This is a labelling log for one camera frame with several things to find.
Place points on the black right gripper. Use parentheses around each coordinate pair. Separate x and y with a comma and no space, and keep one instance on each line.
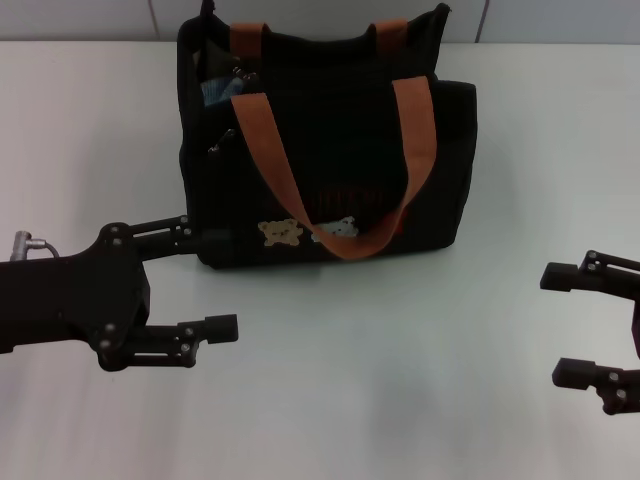
(637,330)

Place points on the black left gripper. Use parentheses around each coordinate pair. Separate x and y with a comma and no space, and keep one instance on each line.
(75,300)

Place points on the blue packet inside bag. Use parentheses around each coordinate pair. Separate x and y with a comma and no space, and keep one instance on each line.
(217,90)

